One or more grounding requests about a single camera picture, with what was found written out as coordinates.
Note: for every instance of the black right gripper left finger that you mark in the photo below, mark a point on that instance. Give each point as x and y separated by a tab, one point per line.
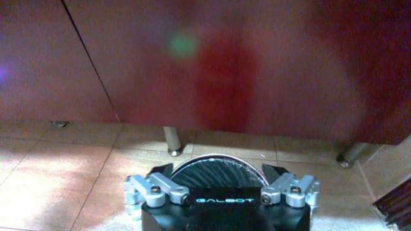
151	186

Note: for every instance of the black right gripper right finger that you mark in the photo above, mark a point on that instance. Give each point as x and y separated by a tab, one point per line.
288	186

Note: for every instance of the round bin with black liner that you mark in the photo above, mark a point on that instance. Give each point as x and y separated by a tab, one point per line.
218	172

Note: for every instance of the silver metal cabinet leg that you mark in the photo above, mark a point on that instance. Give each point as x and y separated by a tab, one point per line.
174	142
350	154

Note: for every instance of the dark brown wooden furniture corner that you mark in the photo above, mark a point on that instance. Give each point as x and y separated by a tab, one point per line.
394	201

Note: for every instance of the red-brown wooden cabinet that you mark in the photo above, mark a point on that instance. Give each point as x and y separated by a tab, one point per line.
206	65

